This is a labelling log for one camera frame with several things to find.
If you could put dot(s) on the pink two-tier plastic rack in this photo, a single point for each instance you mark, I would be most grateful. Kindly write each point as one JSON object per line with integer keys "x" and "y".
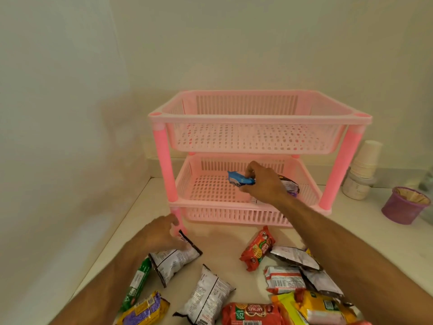
{"x": 257, "y": 119}

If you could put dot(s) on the blue snack packet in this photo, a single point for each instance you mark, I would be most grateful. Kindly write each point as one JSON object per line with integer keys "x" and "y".
{"x": 239, "y": 179}

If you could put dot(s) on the purple cup with wooden stirrers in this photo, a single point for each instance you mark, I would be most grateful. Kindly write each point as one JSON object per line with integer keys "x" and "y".
{"x": 402, "y": 208}

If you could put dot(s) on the person's left thumb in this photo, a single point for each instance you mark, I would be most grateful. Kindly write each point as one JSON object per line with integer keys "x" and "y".
{"x": 180, "y": 245}

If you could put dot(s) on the stack of paper cups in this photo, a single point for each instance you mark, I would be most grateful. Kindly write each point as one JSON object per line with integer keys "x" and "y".
{"x": 367, "y": 159}

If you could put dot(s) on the person's right forearm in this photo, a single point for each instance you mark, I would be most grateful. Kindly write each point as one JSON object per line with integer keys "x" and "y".
{"x": 345, "y": 263}

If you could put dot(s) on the purple silver snack packet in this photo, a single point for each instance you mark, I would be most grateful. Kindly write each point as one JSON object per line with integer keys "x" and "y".
{"x": 291, "y": 186}

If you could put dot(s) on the white plastic jar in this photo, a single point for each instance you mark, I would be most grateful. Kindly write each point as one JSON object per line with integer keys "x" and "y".
{"x": 357, "y": 187}

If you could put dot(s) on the silver brown snack packet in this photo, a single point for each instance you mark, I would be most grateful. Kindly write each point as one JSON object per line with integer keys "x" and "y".
{"x": 321, "y": 284}
{"x": 296, "y": 257}

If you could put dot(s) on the person's right thumb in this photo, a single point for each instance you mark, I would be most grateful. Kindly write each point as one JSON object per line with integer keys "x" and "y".
{"x": 248, "y": 188}

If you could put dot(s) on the person's left forearm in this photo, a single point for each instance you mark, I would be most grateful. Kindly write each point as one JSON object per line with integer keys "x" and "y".
{"x": 101, "y": 287}

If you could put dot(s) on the person's left hand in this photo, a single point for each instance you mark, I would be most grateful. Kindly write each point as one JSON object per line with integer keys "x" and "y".
{"x": 159, "y": 235}

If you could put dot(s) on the white red biscuit packet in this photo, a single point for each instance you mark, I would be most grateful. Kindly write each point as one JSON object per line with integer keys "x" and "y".
{"x": 284, "y": 279}

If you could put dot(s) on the purple yellow snack packet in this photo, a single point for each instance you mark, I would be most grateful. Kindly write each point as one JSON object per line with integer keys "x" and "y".
{"x": 143, "y": 311}

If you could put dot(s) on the white black-edged snack packet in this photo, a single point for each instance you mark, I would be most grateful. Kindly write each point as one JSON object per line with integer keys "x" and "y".
{"x": 174, "y": 262}
{"x": 206, "y": 296}

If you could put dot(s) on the green biscuit packet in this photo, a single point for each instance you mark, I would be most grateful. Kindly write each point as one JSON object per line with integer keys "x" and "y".
{"x": 137, "y": 284}

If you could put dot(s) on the person's right hand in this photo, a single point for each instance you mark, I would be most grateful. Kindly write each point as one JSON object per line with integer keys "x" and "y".
{"x": 267, "y": 186}

